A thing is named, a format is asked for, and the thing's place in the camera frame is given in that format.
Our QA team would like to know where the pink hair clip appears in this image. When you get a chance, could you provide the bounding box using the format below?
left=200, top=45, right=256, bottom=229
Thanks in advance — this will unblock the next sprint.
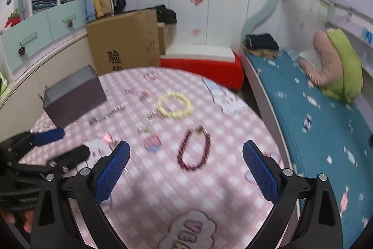
left=102, top=133, right=114, bottom=146

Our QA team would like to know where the yellow bead bracelet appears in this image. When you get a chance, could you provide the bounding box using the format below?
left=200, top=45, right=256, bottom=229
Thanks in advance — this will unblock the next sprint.
left=155, top=91, right=193, bottom=121

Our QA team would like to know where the dark red bead bracelet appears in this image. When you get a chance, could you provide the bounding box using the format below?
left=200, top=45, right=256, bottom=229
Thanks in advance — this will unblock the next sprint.
left=176, top=125, right=213, bottom=172

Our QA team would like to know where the left hand holding gripper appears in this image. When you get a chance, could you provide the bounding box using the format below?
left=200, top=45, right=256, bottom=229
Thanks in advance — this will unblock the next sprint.
left=0, top=208, right=34, bottom=233

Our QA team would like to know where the cream curved cabinet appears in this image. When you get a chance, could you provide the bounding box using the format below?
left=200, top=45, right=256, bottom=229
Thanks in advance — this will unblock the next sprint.
left=1, top=33, right=94, bottom=140

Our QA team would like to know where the grey metal tin box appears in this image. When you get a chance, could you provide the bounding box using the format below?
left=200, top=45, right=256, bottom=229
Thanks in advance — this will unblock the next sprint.
left=42, top=65, right=107, bottom=128

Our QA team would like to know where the teal patterned bed mattress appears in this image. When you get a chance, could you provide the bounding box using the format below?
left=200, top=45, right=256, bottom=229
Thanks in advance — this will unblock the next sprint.
left=247, top=51, right=372, bottom=248

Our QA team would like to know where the mint drawer unit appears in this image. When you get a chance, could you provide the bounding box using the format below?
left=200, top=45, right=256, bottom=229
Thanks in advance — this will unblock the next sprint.
left=1, top=0, right=85, bottom=73

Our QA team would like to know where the pink checkered tablecloth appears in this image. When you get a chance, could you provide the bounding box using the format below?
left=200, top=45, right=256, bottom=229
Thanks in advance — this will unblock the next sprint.
left=23, top=68, right=283, bottom=248

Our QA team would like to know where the red strawberry plush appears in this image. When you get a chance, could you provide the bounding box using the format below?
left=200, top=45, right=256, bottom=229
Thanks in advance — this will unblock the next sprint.
left=4, top=11, right=21, bottom=28

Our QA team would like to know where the tall brown cardboard box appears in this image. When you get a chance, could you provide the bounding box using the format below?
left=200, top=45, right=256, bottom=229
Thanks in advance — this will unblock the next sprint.
left=86, top=9, right=161, bottom=76

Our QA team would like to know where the pink and green pillow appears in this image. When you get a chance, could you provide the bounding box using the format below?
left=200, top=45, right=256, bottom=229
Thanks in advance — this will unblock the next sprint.
left=298, top=28, right=363, bottom=104

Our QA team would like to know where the red and white storage bench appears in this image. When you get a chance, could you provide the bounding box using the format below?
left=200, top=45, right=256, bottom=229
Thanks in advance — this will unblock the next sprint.
left=161, top=53, right=244, bottom=92

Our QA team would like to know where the dark folded clothes pile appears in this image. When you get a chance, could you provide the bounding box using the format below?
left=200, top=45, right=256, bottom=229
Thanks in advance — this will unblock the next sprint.
left=243, top=33, right=280, bottom=59

